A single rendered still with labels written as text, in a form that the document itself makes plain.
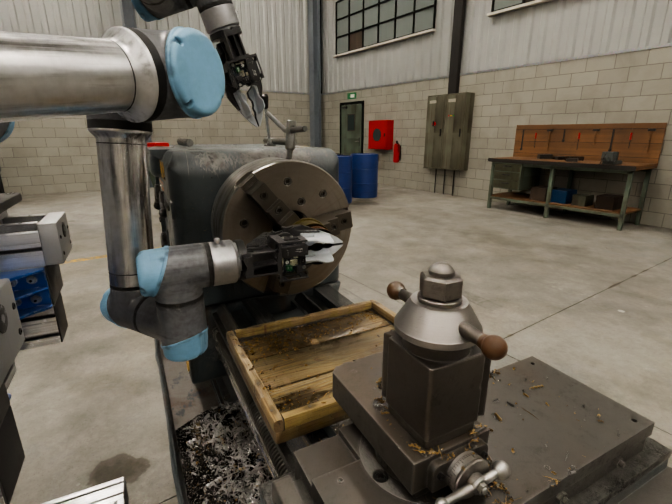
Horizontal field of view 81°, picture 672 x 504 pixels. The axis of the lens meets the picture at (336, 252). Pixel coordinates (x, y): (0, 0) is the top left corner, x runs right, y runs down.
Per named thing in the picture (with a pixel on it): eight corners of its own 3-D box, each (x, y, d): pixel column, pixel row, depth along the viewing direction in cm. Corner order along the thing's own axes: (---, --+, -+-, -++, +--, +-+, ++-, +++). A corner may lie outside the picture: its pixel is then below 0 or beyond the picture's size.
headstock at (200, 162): (157, 251, 148) (142, 144, 137) (277, 237, 170) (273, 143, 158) (175, 313, 98) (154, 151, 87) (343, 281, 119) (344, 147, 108)
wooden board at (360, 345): (227, 348, 82) (225, 331, 81) (373, 313, 98) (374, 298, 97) (275, 445, 56) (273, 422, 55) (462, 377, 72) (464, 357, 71)
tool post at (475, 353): (379, 404, 42) (382, 318, 39) (433, 384, 45) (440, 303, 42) (425, 452, 35) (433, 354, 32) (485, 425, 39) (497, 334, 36)
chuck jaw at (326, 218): (297, 214, 93) (341, 202, 98) (301, 234, 95) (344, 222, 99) (317, 223, 84) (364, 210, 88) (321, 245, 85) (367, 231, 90)
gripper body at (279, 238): (312, 278, 70) (245, 290, 65) (295, 264, 77) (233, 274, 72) (311, 237, 68) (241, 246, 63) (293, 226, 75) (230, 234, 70)
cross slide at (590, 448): (263, 491, 42) (260, 457, 41) (529, 380, 61) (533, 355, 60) (334, 672, 28) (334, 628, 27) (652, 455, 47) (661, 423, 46)
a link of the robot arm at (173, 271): (141, 292, 66) (133, 243, 64) (208, 281, 71) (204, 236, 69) (142, 310, 60) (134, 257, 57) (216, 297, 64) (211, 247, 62)
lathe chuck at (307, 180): (212, 288, 94) (214, 152, 86) (329, 279, 109) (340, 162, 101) (220, 301, 86) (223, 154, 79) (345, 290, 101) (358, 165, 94)
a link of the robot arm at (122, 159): (55, 35, 60) (87, 332, 71) (98, 27, 55) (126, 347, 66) (125, 54, 70) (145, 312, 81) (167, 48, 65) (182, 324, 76)
